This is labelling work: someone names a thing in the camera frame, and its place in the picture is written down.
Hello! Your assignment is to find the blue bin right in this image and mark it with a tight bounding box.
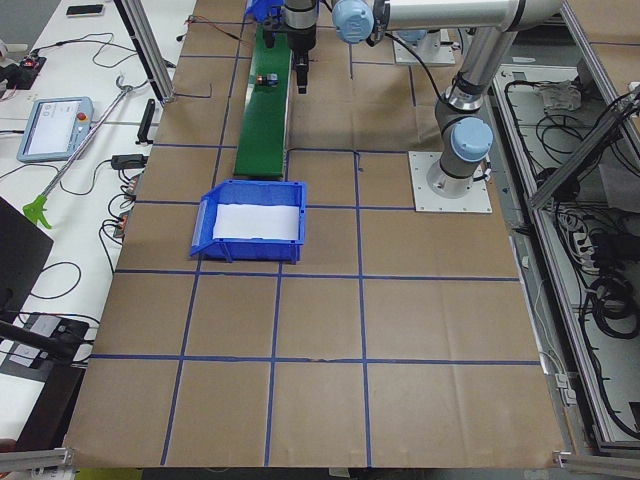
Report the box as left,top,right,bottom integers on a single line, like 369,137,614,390
245,0,284,22

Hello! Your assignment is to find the blue bin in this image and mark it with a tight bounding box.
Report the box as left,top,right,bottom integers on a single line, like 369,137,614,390
190,180,307,264
245,0,284,22

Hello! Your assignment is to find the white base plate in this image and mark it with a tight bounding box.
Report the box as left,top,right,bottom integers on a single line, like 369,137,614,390
408,151,492,214

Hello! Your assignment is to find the teach pendant tablet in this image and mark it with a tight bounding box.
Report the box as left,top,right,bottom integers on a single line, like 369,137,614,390
16,96,94,163

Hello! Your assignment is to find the white foam pad left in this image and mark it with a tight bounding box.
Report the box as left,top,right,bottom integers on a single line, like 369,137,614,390
212,204,300,240

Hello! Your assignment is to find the green conveyor belt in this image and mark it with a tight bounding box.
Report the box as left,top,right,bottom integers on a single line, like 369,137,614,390
234,27,291,178

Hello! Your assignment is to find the blue bin left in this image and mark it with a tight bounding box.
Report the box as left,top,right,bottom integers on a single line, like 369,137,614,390
190,180,307,264

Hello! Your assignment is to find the grabber reaching tool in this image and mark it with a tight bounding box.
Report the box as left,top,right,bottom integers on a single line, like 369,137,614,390
22,75,147,229

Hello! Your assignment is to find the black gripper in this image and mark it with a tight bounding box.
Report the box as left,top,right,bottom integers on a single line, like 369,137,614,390
262,19,316,94

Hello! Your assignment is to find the black power adapter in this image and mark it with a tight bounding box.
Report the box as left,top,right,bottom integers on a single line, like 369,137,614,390
110,154,148,171

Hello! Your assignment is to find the red black conveyor wire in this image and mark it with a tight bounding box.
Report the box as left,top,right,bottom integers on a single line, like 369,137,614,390
183,15,254,47

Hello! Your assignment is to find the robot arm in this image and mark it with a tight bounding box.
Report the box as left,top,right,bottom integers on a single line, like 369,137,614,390
281,1,560,156

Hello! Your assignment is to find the aluminium frame post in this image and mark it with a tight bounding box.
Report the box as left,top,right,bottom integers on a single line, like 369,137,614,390
114,0,174,105

